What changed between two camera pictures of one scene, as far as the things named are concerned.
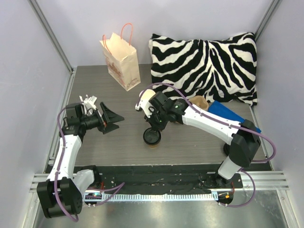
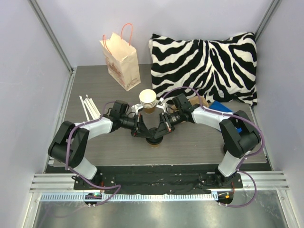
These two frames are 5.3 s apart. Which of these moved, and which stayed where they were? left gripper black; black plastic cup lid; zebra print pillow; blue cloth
Moved: left gripper black
Stayed: black plastic cup lid; zebra print pillow; blue cloth
